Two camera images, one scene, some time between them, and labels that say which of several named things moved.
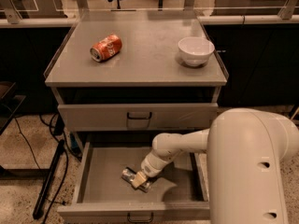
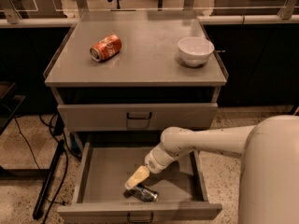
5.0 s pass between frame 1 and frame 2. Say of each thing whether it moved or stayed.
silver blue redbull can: moved
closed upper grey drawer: stayed
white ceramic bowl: stayed
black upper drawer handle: stayed
